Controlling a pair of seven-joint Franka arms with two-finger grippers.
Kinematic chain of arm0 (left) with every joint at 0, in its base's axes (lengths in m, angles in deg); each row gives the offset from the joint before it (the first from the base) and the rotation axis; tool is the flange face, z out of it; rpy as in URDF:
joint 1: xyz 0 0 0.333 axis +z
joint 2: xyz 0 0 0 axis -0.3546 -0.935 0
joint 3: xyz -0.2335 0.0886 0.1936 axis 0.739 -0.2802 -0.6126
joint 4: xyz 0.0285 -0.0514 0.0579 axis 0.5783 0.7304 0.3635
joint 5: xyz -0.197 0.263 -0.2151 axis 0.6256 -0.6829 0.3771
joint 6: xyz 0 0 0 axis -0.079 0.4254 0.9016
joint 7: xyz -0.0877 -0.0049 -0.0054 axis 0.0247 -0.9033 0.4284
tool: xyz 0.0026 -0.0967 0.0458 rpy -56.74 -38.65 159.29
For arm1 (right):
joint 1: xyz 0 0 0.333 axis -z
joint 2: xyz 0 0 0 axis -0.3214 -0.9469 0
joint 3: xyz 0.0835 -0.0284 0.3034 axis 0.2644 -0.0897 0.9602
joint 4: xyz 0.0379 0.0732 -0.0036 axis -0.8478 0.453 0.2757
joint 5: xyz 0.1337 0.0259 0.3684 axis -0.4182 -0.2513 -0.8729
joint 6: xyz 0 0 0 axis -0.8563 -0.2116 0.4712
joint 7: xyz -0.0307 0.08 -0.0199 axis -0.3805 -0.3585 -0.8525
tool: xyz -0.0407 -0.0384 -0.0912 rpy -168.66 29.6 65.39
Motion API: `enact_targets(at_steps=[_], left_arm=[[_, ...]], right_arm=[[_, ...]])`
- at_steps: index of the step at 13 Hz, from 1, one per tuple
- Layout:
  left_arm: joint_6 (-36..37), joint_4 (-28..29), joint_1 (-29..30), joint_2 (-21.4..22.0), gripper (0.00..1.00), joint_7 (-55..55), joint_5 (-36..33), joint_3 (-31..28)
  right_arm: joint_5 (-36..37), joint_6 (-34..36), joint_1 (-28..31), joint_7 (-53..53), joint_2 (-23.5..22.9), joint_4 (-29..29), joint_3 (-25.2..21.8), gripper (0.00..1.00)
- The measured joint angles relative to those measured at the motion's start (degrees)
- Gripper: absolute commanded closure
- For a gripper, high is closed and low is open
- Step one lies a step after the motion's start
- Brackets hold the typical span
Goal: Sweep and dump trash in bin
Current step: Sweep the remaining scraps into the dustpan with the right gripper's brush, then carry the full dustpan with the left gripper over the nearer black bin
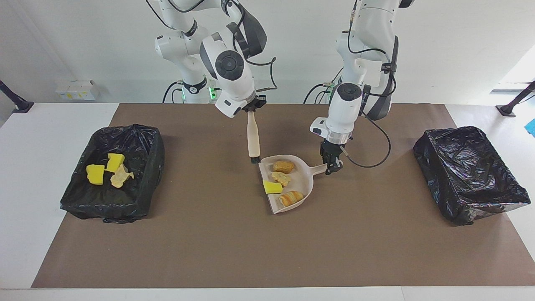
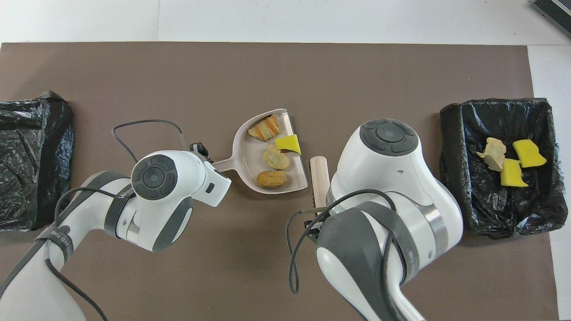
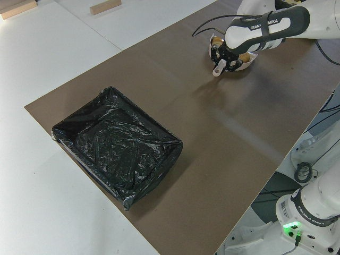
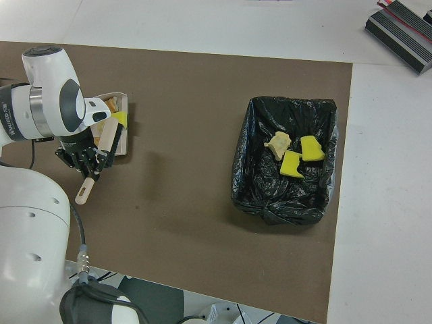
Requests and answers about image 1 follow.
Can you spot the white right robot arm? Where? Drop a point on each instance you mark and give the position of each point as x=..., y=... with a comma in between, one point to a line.
x=230, y=71

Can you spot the beige brush with black bristles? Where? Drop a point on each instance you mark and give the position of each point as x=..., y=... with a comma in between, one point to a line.
x=253, y=138

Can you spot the brown table mat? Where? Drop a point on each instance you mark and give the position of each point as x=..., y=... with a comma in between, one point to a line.
x=376, y=251

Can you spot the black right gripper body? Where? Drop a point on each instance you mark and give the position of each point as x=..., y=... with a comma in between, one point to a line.
x=256, y=100

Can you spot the white wall socket boxes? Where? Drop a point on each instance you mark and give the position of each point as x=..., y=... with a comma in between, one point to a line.
x=77, y=90

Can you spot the blue object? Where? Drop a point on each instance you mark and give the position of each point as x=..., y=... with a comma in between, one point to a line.
x=531, y=127

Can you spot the brown bread roll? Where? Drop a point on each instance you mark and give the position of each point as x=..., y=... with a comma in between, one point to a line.
x=283, y=167

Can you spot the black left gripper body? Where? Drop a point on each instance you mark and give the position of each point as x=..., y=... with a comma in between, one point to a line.
x=331, y=150

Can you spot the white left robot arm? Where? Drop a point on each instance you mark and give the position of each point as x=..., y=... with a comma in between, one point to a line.
x=347, y=108

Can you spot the notched yellow sponge piece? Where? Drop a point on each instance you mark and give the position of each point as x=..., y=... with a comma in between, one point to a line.
x=115, y=161

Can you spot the black stand pole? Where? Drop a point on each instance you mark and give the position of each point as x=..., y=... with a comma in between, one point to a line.
x=516, y=100
x=14, y=100

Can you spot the orange bread scrap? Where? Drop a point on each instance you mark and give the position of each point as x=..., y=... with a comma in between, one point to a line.
x=121, y=177

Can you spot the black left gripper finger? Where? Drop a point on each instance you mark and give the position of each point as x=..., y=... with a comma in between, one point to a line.
x=335, y=166
x=326, y=160

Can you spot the yellow sponge piece green backing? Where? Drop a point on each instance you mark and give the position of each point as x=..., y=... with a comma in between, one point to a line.
x=272, y=188

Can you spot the bin with black liner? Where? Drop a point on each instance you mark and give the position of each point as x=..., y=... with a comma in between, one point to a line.
x=468, y=175
x=125, y=142

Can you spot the beige plastic dustpan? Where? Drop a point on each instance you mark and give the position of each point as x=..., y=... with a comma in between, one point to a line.
x=303, y=179

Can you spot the beige sponge lump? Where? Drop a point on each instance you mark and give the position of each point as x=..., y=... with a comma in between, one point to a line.
x=291, y=198
x=281, y=178

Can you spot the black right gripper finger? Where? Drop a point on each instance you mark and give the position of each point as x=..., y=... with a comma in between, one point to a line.
x=246, y=109
x=261, y=104

